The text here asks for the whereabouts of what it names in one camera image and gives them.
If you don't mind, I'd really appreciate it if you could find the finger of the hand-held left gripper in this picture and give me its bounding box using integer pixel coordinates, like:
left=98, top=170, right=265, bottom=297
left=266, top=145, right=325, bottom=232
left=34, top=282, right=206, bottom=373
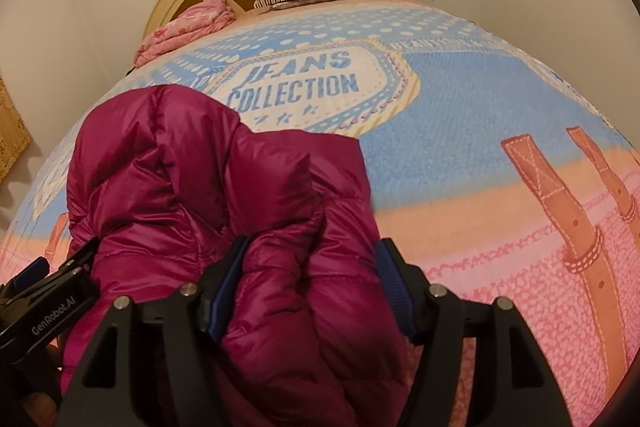
left=9, top=257, right=51, bottom=290
left=64, top=237, right=101, bottom=270

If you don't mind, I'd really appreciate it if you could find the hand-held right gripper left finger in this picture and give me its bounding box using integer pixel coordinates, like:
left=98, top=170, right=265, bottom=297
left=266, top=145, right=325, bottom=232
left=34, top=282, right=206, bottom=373
left=55, top=234, right=252, bottom=427

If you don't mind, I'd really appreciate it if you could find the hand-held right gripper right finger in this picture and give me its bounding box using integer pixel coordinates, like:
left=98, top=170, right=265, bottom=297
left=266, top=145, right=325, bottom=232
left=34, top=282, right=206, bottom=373
left=377, top=237, right=574, bottom=427

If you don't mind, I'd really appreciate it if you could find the magenta puffer jacket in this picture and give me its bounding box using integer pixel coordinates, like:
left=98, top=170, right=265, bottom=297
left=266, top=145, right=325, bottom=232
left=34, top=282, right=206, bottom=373
left=60, top=84, right=417, bottom=427

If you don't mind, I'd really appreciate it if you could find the beige floral curtain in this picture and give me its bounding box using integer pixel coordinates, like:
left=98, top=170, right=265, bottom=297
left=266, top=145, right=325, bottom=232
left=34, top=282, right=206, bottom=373
left=0, top=77, right=33, bottom=180

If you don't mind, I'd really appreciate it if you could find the printed blue pink blanket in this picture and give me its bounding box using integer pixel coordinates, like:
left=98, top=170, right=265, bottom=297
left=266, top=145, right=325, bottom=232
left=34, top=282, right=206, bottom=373
left=0, top=0, right=640, bottom=427

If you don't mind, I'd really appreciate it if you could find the pink floral folded quilt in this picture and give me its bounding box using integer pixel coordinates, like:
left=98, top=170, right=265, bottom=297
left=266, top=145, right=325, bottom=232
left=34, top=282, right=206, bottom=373
left=134, top=0, right=238, bottom=66

